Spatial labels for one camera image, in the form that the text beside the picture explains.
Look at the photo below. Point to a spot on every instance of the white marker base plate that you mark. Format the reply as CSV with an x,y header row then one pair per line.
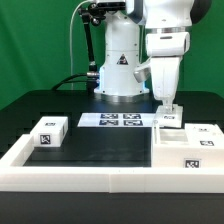
x,y
116,120

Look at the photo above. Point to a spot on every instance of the white cabinet body box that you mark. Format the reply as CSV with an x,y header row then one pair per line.
x,y
170,148

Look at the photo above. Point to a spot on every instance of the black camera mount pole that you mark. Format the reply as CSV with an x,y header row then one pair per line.
x,y
91,16

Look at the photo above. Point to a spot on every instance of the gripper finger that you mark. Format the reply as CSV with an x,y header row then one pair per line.
x,y
167,107

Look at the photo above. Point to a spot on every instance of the white U-shaped fence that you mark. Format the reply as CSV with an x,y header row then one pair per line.
x,y
15,175

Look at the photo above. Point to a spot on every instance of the white cabinet door panel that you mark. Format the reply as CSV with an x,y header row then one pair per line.
x,y
169,119
204,135

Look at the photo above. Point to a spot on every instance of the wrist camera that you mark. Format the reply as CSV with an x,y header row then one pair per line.
x,y
142,72

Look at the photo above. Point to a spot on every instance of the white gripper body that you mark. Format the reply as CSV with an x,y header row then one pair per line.
x,y
166,51

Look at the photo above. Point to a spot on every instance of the small white cabinet top block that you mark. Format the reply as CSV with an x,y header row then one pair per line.
x,y
50,131

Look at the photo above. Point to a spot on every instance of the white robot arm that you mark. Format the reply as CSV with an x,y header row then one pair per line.
x,y
128,22

